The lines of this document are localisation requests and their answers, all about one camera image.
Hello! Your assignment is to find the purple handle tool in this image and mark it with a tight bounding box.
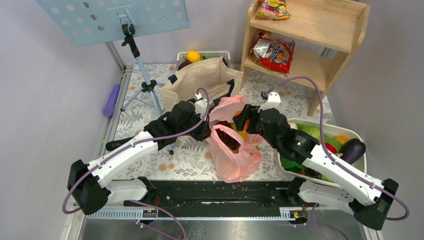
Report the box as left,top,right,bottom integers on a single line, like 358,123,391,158
102,84,121,117

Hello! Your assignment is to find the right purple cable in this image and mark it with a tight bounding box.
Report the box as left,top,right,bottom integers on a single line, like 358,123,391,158
261,76,411,240

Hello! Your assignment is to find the orange fruit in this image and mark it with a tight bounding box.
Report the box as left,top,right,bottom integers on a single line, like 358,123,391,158
232,110,251,132

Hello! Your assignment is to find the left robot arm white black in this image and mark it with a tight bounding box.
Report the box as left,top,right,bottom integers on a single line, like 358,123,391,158
62,98,214,215

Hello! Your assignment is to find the white perforated fruit basket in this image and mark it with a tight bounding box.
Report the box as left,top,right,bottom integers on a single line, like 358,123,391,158
176,51,231,71

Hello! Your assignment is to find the white vegetable bin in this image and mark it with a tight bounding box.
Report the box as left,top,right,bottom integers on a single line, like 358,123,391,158
274,118,367,188

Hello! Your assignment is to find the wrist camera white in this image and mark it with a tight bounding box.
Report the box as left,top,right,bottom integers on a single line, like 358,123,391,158
194,93,214,118
258,92,281,112

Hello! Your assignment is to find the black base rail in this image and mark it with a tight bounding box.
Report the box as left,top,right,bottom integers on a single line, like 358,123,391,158
140,178,312,219

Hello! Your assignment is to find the purple eggplant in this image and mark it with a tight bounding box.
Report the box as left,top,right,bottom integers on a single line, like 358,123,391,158
340,138,366,165

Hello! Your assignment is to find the light blue music stand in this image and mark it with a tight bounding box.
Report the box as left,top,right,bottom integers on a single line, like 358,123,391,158
37,0,191,115

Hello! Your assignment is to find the dark red grapes bunch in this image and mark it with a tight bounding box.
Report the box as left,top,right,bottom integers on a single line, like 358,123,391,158
216,129,241,154

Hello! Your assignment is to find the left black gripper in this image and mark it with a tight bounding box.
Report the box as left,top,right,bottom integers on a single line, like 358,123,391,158
178,111,213,142

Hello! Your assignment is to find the yellow orange pepper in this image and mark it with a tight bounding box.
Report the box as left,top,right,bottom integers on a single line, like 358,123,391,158
334,135,350,145

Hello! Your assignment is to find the red snack bag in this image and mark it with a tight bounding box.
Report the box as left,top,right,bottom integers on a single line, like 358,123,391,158
249,29,296,74

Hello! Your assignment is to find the green cabbage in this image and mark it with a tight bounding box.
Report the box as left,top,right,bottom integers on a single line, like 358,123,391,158
298,125,321,142

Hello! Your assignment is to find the pink plastic grocery bag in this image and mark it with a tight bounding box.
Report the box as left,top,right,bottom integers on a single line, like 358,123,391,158
206,94,264,183

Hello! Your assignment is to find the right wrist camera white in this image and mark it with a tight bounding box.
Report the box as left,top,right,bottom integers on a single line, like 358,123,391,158
258,92,281,112

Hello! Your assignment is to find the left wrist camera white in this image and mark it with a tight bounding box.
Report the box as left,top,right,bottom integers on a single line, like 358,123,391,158
194,93,214,118

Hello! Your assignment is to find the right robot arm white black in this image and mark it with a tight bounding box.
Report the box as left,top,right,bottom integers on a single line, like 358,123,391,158
232,104,399,231

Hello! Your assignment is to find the colourful snack bag top shelf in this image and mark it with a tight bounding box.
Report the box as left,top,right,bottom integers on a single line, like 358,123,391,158
255,0,291,20

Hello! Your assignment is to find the beige canvas tote bag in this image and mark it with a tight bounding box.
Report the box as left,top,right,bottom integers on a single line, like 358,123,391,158
160,57,243,112

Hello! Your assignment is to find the wooden two-tier shelf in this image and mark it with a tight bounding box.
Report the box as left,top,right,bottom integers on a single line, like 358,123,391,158
241,0,371,117

